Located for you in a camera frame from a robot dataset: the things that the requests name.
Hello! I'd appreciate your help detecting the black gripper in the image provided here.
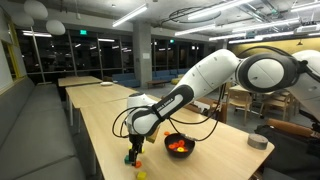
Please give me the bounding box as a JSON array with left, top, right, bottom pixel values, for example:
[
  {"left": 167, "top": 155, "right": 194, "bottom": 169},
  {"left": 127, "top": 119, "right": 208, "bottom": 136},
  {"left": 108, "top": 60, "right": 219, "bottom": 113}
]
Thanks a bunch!
[{"left": 128, "top": 134, "right": 146, "bottom": 167}]

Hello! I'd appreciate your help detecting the black bowl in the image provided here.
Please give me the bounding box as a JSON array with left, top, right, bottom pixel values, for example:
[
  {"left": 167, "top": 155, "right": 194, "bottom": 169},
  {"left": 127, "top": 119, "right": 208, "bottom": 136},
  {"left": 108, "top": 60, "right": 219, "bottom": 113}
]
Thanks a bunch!
[{"left": 163, "top": 132, "right": 196, "bottom": 159}]

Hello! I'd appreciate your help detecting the long wooden table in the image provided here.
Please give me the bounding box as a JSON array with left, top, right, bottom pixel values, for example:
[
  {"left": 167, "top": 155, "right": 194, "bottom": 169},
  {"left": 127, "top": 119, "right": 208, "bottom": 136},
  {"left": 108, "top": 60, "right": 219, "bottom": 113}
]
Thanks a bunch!
[
  {"left": 57, "top": 75, "right": 103, "bottom": 89},
  {"left": 65, "top": 82, "right": 145, "bottom": 127}
]

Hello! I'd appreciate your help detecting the blue sofa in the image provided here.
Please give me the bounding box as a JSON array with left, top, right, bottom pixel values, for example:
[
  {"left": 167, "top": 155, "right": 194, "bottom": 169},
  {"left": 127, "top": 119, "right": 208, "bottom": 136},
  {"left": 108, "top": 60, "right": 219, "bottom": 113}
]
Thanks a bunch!
[
  {"left": 111, "top": 72, "right": 141, "bottom": 89},
  {"left": 152, "top": 67, "right": 194, "bottom": 81}
]

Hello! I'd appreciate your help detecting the low wooden coffee table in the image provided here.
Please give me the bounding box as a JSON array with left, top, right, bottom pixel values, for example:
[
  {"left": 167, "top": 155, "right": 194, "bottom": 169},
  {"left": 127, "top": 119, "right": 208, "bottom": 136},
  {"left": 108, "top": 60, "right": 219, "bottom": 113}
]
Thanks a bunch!
[{"left": 146, "top": 79, "right": 168, "bottom": 89}]

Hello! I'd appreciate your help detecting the concrete pillar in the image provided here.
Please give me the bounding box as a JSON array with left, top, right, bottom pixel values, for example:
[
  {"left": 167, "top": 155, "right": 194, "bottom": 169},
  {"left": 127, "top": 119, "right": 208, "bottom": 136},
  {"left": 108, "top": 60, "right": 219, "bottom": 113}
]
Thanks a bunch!
[{"left": 132, "top": 21, "right": 153, "bottom": 89}]

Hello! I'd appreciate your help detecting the grey upholstered bench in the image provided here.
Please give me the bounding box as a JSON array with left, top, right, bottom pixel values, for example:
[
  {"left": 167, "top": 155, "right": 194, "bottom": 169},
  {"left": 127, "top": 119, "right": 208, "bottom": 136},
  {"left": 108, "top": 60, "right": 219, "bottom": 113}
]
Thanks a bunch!
[{"left": 0, "top": 76, "right": 87, "bottom": 180}]

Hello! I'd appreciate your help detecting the light wooden chair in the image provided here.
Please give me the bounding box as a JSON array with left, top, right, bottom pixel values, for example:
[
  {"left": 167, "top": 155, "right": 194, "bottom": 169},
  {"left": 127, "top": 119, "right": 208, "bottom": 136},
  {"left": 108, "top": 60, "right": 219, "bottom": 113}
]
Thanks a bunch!
[
  {"left": 259, "top": 91, "right": 296, "bottom": 122},
  {"left": 226, "top": 88, "right": 253, "bottom": 126}
]

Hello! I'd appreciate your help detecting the grey tape roll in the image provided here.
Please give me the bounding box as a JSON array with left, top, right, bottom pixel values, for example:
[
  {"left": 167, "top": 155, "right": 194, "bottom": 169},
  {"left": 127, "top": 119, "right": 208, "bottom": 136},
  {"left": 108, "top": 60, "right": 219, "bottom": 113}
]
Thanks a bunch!
[{"left": 247, "top": 133, "right": 269, "bottom": 151}]

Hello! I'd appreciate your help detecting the white globe pendant lamp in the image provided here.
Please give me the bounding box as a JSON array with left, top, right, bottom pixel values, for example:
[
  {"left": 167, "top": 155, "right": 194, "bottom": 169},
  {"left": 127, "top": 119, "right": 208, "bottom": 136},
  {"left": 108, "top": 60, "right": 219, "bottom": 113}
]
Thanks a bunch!
[
  {"left": 45, "top": 19, "right": 67, "bottom": 36},
  {"left": 23, "top": 0, "right": 49, "bottom": 20},
  {"left": 10, "top": 11, "right": 35, "bottom": 28}
]

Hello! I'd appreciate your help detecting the black bag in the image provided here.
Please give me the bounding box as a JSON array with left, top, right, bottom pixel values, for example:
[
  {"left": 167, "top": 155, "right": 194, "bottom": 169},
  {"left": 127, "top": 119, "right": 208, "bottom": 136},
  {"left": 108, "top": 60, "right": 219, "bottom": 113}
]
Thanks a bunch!
[{"left": 254, "top": 123, "right": 320, "bottom": 180}]

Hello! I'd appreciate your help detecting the tan leather roll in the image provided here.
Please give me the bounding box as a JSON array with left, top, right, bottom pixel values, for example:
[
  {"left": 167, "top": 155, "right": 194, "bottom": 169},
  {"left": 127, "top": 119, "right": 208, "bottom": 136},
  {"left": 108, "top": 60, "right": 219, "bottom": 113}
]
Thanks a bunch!
[{"left": 266, "top": 117, "right": 315, "bottom": 138}]

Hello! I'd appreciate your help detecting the white ceiling projector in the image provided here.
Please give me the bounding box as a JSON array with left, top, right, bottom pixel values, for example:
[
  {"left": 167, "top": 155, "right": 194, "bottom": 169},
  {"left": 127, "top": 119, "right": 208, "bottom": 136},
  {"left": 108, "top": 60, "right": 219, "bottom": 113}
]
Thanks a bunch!
[{"left": 294, "top": 23, "right": 320, "bottom": 34}]

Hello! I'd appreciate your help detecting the tan wrist camera mount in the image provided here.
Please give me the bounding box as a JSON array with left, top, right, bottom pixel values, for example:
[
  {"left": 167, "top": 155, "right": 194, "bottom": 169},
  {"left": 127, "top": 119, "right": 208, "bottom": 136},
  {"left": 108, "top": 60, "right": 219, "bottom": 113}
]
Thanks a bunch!
[{"left": 146, "top": 128, "right": 162, "bottom": 144}]

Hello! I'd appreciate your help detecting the yellow window frame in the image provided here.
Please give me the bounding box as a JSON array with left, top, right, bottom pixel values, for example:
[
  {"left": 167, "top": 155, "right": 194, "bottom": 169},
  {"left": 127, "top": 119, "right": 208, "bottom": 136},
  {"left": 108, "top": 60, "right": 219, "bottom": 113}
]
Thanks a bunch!
[{"left": 0, "top": 19, "right": 28, "bottom": 96}]

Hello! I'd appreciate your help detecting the black tripod mount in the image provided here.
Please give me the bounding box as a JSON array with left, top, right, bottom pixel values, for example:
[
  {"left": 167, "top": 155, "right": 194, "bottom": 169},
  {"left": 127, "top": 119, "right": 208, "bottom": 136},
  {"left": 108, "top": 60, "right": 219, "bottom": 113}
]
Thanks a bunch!
[{"left": 298, "top": 109, "right": 320, "bottom": 134}]

